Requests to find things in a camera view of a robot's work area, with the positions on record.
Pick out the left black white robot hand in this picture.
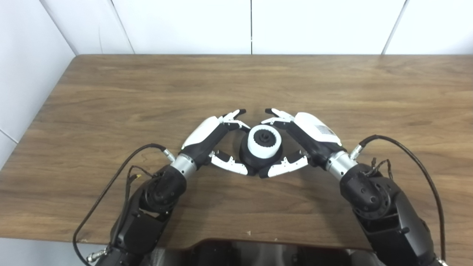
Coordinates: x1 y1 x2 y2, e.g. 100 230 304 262
180 109 256 176

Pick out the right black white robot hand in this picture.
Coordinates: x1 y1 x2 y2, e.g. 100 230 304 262
259 108 348 179

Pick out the white toothed ring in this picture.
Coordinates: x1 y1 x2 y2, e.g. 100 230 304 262
247 125 282 159

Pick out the round black stepped part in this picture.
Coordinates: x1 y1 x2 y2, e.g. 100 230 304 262
239 131 284 174

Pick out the dark robot torso edge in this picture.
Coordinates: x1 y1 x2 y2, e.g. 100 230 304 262
148 239 377 266

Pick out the thin right arm wire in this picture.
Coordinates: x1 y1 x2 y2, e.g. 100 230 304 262
366 158 393 180

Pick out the thin arm wire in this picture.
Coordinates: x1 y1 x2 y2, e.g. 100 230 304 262
124 166 157 207
366 158 393 180

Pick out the thin left arm wire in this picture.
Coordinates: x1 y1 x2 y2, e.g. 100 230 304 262
124 166 157 207

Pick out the thick black right wrist cable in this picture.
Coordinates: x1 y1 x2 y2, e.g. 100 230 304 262
349 134 446 261

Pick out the thick black wrist cable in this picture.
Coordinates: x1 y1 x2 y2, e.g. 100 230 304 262
349 134 446 261
72 143 176 266

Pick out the thick black left wrist cable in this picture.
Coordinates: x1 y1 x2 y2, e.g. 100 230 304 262
72 143 176 266

